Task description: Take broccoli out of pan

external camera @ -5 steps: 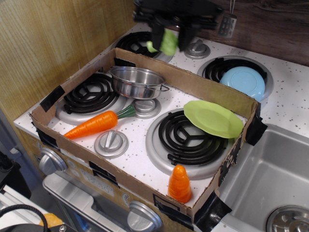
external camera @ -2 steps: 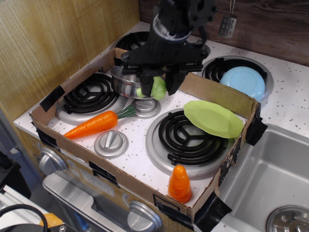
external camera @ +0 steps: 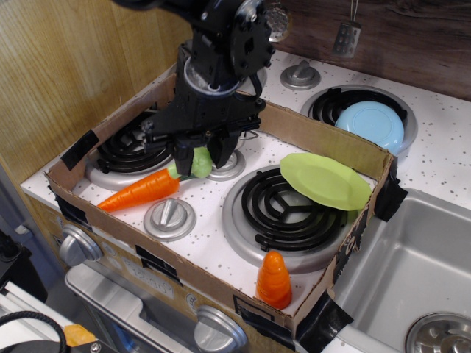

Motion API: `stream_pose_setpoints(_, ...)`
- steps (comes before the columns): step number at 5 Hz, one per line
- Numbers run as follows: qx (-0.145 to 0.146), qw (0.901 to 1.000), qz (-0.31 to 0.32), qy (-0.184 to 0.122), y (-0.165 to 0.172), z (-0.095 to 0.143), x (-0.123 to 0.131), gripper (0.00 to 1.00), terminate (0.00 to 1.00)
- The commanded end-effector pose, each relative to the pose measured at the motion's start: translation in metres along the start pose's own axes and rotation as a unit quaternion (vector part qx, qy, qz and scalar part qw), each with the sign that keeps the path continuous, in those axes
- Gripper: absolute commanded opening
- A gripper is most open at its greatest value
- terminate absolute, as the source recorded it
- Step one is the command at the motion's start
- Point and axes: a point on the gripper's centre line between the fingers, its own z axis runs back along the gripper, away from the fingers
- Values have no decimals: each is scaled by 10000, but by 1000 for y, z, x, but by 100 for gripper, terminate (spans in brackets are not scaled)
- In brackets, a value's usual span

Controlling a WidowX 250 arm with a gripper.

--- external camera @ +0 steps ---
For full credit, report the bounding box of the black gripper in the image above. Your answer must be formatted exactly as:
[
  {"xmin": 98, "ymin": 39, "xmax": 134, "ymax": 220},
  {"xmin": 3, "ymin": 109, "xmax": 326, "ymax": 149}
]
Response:
[{"xmin": 141, "ymin": 86, "xmax": 266, "ymax": 176}]

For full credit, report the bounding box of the green toy broccoli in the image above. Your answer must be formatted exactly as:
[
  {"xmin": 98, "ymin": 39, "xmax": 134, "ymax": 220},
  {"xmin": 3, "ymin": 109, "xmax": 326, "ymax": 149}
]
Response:
[{"xmin": 167, "ymin": 147, "xmax": 213, "ymax": 180}]

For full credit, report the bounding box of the small steel pan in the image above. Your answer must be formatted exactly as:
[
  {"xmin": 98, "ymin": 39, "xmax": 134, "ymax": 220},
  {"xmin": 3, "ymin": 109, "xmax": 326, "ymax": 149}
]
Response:
[{"xmin": 235, "ymin": 130, "xmax": 258, "ymax": 149}]

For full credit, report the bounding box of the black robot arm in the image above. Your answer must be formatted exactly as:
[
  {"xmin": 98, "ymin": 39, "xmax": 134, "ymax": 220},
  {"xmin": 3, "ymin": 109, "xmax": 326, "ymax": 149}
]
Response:
[{"xmin": 118, "ymin": 1, "xmax": 275, "ymax": 176}]

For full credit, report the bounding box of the silver stovetop knob middle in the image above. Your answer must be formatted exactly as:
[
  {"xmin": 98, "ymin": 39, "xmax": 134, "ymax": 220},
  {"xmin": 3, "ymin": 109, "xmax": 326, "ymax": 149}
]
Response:
[{"xmin": 207, "ymin": 150, "xmax": 246, "ymax": 182}]

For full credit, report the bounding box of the silver stovetop knob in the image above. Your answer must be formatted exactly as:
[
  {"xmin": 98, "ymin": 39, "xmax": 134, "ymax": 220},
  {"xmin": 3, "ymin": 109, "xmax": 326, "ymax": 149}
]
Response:
[
  {"xmin": 280, "ymin": 60, "xmax": 321, "ymax": 90},
  {"xmin": 143, "ymin": 198, "xmax": 196, "ymax": 242},
  {"xmin": 207, "ymin": 150, "xmax": 246, "ymax": 182}
]

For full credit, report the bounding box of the orange toy carrot with stem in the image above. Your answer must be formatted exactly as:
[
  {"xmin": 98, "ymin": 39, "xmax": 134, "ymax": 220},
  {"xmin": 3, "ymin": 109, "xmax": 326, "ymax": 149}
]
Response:
[{"xmin": 97, "ymin": 168, "xmax": 196, "ymax": 213}]

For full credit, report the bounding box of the silver stovetop knob front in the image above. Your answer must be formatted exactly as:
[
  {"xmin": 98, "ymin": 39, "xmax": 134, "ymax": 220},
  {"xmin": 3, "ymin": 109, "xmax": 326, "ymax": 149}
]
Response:
[{"xmin": 143, "ymin": 198, "xmax": 196, "ymax": 242}]

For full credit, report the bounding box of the front left black burner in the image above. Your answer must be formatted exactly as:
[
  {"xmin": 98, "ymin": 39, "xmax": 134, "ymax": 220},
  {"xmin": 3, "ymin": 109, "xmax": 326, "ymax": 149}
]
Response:
[{"xmin": 85, "ymin": 109, "xmax": 172, "ymax": 191}]

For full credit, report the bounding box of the front right black burner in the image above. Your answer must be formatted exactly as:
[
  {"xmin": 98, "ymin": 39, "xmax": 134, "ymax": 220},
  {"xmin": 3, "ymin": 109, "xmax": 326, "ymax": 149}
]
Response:
[{"xmin": 222, "ymin": 166, "xmax": 358, "ymax": 274}]

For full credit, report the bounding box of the green plastic plate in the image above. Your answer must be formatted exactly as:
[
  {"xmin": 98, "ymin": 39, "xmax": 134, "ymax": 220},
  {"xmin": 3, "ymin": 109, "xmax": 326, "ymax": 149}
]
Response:
[{"xmin": 280, "ymin": 152, "xmax": 372, "ymax": 211}]

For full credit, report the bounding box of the silver stovetop knob back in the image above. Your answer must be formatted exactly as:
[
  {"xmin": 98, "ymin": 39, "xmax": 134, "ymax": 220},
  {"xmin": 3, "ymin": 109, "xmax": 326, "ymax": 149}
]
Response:
[{"xmin": 280, "ymin": 60, "xmax": 321, "ymax": 90}]

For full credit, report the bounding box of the back right black burner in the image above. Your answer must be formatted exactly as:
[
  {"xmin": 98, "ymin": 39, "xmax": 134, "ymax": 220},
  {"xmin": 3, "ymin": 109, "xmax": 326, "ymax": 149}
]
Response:
[{"xmin": 301, "ymin": 85, "xmax": 418, "ymax": 156}]

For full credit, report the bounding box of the cardboard fence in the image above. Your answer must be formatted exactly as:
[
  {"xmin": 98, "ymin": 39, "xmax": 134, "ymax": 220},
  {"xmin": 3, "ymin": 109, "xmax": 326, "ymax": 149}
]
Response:
[{"xmin": 44, "ymin": 71, "xmax": 408, "ymax": 352}]

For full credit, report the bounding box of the hanging metal strainer ladle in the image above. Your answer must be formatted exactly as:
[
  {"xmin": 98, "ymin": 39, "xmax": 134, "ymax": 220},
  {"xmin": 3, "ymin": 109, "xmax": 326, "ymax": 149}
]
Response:
[{"xmin": 266, "ymin": 1, "xmax": 292, "ymax": 43}]

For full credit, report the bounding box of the orange carrot piece upright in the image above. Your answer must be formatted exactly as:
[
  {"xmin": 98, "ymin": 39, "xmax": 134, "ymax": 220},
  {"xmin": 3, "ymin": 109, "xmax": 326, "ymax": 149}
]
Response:
[{"xmin": 255, "ymin": 251, "xmax": 292, "ymax": 310}]

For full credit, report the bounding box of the left oven knob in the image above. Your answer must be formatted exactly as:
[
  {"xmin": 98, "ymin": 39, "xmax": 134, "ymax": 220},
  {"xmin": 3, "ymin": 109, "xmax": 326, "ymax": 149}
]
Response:
[{"xmin": 59, "ymin": 224, "xmax": 103, "ymax": 267}]

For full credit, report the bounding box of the oven knob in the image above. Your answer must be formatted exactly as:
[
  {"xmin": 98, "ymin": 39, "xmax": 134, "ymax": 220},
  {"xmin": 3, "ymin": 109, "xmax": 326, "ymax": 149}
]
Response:
[
  {"xmin": 59, "ymin": 224, "xmax": 103, "ymax": 267},
  {"xmin": 194, "ymin": 305, "xmax": 248, "ymax": 353}
]

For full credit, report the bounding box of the light blue plastic plate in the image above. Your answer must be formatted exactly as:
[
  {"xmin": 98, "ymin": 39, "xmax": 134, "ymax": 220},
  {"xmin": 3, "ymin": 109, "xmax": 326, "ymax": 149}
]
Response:
[{"xmin": 335, "ymin": 101, "xmax": 404, "ymax": 154}]

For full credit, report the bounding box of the right oven knob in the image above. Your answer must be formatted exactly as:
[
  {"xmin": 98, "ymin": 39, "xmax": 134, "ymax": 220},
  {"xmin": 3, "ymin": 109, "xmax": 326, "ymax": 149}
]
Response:
[{"xmin": 194, "ymin": 305, "xmax": 248, "ymax": 353}]

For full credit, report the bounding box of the hanging metal spatula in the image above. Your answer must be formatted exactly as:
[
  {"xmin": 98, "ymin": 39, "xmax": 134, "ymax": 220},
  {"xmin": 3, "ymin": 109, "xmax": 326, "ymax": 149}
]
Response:
[{"xmin": 332, "ymin": 0, "xmax": 362, "ymax": 59}]

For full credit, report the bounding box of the orange object bottom left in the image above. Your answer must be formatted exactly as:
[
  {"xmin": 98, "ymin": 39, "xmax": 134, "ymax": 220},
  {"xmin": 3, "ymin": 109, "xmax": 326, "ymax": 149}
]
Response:
[{"xmin": 63, "ymin": 324, "xmax": 96, "ymax": 347}]

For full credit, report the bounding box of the metal sink basin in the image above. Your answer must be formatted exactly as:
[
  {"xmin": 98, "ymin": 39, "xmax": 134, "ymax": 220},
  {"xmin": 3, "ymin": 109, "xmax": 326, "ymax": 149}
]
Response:
[{"xmin": 333, "ymin": 190, "xmax": 470, "ymax": 352}]

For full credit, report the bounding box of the sink drain strainer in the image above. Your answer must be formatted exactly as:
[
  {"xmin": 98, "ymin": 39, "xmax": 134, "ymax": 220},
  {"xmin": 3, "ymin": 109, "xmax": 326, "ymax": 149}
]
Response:
[{"xmin": 404, "ymin": 312, "xmax": 470, "ymax": 352}]

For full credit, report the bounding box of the silver oven door handle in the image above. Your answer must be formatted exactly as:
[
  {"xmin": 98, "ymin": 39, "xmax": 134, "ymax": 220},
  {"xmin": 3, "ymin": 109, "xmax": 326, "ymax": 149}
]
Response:
[{"xmin": 65, "ymin": 264, "xmax": 198, "ymax": 352}]

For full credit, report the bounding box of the black cable bottom left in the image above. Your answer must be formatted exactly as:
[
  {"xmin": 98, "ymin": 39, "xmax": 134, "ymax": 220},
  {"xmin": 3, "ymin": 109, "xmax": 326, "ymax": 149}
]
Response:
[{"xmin": 0, "ymin": 310, "xmax": 68, "ymax": 353}]

